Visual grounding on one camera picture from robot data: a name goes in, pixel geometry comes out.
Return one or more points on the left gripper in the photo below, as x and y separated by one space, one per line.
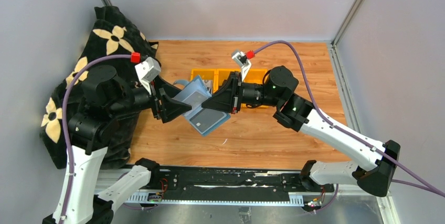
169 108

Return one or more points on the right aluminium frame post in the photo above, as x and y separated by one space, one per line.
346 22

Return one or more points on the grey credit card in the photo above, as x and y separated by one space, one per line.
206 118

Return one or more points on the white cards in left bin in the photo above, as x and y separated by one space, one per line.
209 85

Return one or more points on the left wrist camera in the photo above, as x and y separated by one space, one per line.
146 71

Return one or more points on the blue leather card holder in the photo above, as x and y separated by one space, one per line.
194 93

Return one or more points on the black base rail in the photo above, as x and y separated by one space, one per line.
187 185

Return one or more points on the left yellow bin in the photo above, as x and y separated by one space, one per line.
204 74

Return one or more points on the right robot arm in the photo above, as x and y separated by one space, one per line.
371 164

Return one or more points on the yellow bin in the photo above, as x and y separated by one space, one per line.
204 74
255 76
222 75

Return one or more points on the black floral blanket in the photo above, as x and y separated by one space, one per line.
115 41

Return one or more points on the middle yellow bin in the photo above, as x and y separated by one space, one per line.
222 75

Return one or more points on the right yellow bin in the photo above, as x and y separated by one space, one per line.
255 76

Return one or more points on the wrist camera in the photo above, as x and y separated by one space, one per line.
242 59
146 71

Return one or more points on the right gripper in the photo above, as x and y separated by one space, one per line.
228 98

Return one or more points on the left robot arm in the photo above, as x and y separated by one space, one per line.
108 99

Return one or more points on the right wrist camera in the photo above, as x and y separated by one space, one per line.
242 59

